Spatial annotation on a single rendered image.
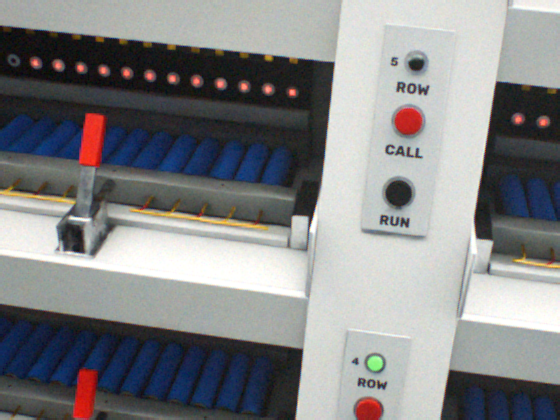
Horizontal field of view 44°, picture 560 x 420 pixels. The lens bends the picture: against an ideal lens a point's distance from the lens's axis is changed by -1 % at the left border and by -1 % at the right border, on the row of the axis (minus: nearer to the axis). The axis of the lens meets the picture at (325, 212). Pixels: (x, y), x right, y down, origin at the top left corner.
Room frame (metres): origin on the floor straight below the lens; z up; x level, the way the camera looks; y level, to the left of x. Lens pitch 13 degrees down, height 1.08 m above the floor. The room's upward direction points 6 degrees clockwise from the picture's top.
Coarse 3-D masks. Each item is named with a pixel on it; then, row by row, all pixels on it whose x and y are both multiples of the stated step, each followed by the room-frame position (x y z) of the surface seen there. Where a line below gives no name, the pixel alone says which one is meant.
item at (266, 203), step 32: (0, 160) 0.50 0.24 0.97; (32, 160) 0.51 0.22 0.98; (64, 160) 0.51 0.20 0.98; (0, 192) 0.49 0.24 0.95; (64, 192) 0.50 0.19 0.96; (96, 192) 0.50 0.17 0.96; (128, 192) 0.50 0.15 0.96; (160, 192) 0.49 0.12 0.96; (192, 192) 0.49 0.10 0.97; (224, 192) 0.49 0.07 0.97; (256, 192) 0.49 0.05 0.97; (288, 192) 0.49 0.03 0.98; (224, 224) 0.47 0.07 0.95; (256, 224) 0.47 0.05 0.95; (288, 224) 0.49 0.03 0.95
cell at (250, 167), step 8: (256, 144) 0.57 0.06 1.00; (248, 152) 0.56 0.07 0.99; (256, 152) 0.56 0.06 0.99; (264, 152) 0.56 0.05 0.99; (248, 160) 0.54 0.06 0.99; (256, 160) 0.54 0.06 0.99; (264, 160) 0.56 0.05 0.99; (240, 168) 0.53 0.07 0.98; (248, 168) 0.53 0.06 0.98; (256, 168) 0.54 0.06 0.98; (240, 176) 0.52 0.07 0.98; (248, 176) 0.52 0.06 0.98; (256, 176) 0.53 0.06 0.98
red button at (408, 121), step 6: (408, 108) 0.41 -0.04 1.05; (396, 114) 0.41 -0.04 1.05; (402, 114) 0.41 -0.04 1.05; (408, 114) 0.41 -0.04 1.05; (414, 114) 0.41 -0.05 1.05; (420, 114) 0.41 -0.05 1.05; (396, 120) 0.41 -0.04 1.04; (402, 120) 0.41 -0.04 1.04; (408, 120) 0.41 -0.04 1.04; (414, 120) 0.41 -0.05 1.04; (420, 120) 0.41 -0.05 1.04; (396, 126) 0.41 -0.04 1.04; (402, 126) 0.41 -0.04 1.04; (408, 126) 0.41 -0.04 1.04; (414, 126) 0.41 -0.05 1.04; (420, 126) 0.41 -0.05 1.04; (402, 132) 0.41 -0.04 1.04; (408, 132) 0.41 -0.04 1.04; (414, 132) 0.41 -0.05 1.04
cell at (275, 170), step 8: (272, 152) 0.57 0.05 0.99; (280, 152) 0.56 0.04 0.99; (288, 152) 0.56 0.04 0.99; (272, 160) 0.55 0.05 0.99; (280, 160) 0.55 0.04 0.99; (288, 160) 0.55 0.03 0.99; (272, 168) 0.53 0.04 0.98; (280, 168) 0.54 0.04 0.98; (288, 168) 0.55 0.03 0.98; (264, 176) 0.52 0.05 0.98; (272, 176) 0.52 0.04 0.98; (280, 176) 0.53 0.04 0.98; (272, 184) 0.51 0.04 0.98; (280, 184) 0.52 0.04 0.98
